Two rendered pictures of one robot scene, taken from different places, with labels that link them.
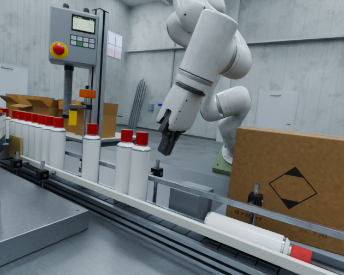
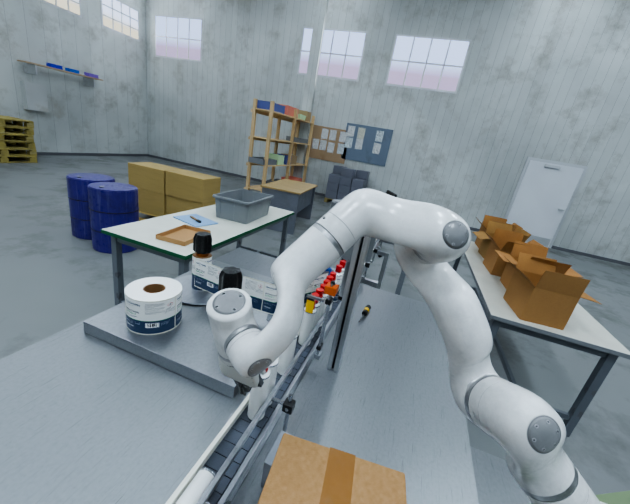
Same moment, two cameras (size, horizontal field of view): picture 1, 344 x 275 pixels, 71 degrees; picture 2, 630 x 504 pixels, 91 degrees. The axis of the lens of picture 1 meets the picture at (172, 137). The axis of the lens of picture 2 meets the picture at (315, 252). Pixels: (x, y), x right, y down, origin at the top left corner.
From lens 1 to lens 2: 95 cm
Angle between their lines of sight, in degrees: 72
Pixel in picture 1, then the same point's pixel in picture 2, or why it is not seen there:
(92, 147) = not seen: hidden behind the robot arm
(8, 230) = (197, 362)
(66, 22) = not seen: hidden behind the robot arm
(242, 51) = (233, 349)
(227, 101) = (479, 405)
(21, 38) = (592, 124)
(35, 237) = (200, 376)
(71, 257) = (195, 403)
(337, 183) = not seen: outside the picture
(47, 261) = (189, 394)
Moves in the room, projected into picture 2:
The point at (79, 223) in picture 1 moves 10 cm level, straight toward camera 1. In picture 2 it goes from (227, 390) to (195, 400)
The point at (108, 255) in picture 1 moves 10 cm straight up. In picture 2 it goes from (198, 422) to (199, 396)
